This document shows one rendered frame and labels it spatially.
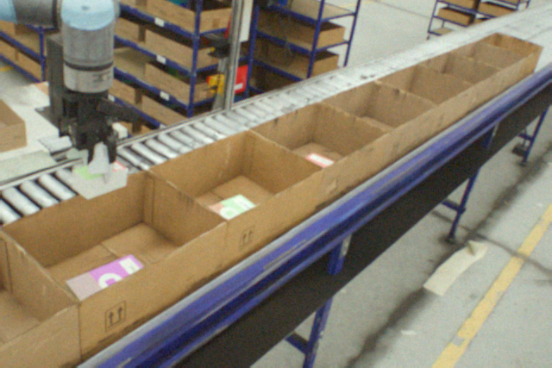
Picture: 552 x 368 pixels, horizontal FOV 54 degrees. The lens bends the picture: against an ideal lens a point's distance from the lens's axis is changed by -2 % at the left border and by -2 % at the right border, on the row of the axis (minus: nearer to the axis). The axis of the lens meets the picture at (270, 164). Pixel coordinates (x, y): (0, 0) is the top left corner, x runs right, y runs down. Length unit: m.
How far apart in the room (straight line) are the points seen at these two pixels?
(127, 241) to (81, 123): 0.43
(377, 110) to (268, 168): 0.78
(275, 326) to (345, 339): 0.93
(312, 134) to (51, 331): 1.26
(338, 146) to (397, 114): 0.39
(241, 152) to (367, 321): 1.23
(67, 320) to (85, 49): 0.48
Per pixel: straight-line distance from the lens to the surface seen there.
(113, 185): 1.23
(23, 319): 1.28
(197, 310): 1.24
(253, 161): 1.70
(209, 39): 2.35
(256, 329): 1.62
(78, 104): 1.10
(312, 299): 1.75
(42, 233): 1.33
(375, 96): 2.30
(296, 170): 1.60
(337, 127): 1.96
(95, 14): 1.03
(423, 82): 2.64
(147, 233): 1.47
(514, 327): 2.97
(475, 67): 2.96
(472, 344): 2.76
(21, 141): 2.14
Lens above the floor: 1.79
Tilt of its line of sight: 30 degrees down
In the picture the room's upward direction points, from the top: 9 degrees clockwise
